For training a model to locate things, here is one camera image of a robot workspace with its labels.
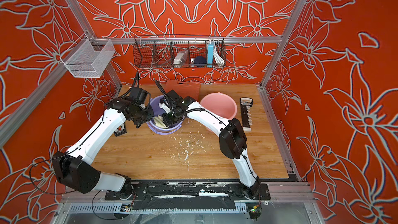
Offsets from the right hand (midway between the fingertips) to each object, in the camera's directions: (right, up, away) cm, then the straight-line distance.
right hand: (160, 123), depth 80 cm
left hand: (-4, +4, 0) cm, 6 cm away
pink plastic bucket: (+33, +10, +9) cm, 36 cm away
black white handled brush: (+53, +1, +20) cm, 56 cm away
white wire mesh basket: (-47, +38, +12) cm, 61 cm away
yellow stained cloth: (0, +1, -2) cm, 2 cm away
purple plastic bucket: (0, +7, -4) cm, 8 cm away
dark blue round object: (+21, +36, +15) cm, 45 cm away
